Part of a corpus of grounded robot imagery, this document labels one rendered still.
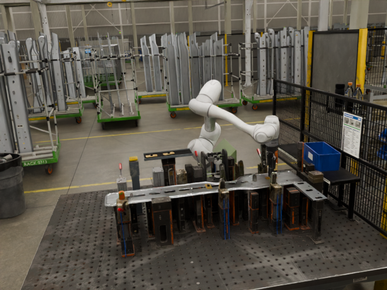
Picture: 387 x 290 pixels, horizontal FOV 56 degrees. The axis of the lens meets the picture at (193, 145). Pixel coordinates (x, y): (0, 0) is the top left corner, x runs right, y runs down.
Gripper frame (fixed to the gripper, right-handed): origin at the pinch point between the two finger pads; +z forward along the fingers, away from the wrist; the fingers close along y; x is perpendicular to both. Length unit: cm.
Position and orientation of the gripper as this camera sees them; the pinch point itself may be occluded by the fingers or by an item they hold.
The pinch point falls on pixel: (270, 172)
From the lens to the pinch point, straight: 266.5
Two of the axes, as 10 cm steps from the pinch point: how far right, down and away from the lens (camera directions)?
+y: 2.0, 2.8, -9.4
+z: 0.5, 9.6, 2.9
